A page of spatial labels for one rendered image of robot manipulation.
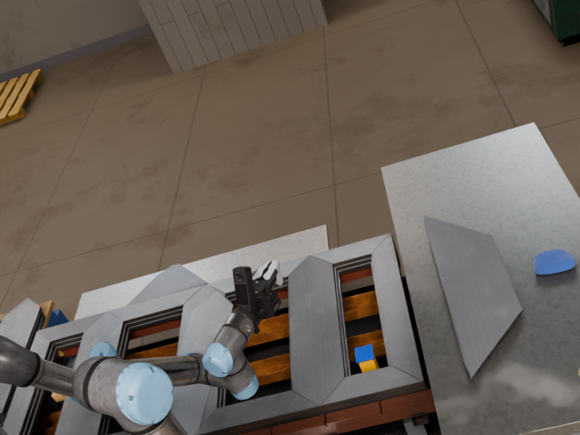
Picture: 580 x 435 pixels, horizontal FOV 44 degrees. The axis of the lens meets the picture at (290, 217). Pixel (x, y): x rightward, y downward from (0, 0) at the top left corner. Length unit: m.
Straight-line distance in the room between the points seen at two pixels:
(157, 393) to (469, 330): 0.96
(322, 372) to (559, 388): 0.80
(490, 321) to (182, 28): 5.48
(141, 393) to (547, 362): 1.08
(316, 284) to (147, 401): 1.34
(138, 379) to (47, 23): 7.70
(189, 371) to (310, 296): 0.94
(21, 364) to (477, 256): 1.36
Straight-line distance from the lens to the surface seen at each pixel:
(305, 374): 2.45
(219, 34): 7.13
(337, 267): 2.79
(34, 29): 9.07
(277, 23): 7.05
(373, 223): 4.32
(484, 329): 2.11
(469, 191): 2.62
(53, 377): 2.10
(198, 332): 2.78
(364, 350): 2.41
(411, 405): 2.31
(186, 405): 2.57
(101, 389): 1.54
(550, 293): 2.21
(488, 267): 2.28
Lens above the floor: 2.64
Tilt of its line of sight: 35 degrees down
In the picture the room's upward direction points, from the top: 23 degrees counter-clockwise
